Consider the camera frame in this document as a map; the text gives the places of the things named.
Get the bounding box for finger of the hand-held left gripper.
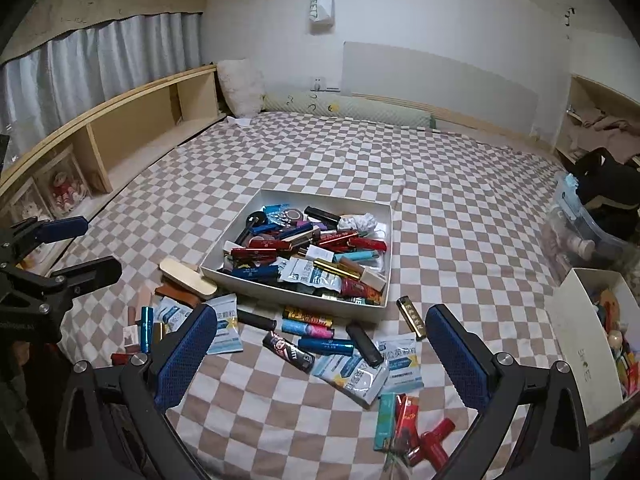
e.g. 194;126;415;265
47;256;123;294
0;216;90;263

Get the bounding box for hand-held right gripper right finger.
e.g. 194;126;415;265
424;304;592;480

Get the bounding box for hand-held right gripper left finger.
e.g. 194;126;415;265
54;303;219;480

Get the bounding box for boxed red doll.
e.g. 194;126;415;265
35;150;92;211

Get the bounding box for small white blue sachet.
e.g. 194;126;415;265
152;297;193;333
206;296;245;356

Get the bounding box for teal slim lighter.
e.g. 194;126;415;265
139;307;154;354

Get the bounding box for large white blue sachet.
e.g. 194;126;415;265
376;339;426;392
311;354;391;408

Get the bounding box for brown leather case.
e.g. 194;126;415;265
154;284;199;309

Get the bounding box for black gold-lettered lighter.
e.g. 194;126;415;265
396;297;427;342

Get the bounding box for black cylindrical grip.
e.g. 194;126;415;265
237;310;277;331

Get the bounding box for red slim packet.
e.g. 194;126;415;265
394;395;422;453

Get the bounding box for matte black lighter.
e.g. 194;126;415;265
346;323;386;367

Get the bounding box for teal slim packet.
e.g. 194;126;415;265
373;392;399;452

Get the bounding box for black cartoon print lighter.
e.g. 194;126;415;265
262;331;316;372

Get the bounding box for tall white cardboard box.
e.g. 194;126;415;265
544;267;640;403

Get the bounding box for pink blue printed lighter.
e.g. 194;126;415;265
281;321;335;341

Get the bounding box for yellow orange printed lighter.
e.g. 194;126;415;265
281;307;335;329

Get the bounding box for wooden bedside shelf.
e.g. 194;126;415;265
0;64;227;273

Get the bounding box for pile of mixed lighters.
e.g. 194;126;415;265
220;202;390;307

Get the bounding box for checkered bedsheet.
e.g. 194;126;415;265
50;110;640;480

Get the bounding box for colourful toys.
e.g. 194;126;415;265
595;290;640;396

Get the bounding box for crumpled white tissue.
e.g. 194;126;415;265
340;212;378;235

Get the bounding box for grey curtain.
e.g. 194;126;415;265
0;12;203;147

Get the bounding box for clear plastic storage bin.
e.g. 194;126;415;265
541;172;632;273

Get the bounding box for beige curtain pelmet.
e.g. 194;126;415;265
0;0;208;63

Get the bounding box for white fluffy pillow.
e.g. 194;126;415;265
216;58;266;117

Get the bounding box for black garment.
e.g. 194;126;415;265
574;149;640;241

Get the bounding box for beige clothes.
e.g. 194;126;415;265
567;109;640;162

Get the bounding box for green long bolster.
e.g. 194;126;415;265
261;92;435;129

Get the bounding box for white headboard panel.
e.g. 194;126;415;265
342;41;539;136

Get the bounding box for wooden corner shelf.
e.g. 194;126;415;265
554;74;640;167

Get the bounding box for wooden bed rail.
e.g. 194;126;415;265
352;94;556;153

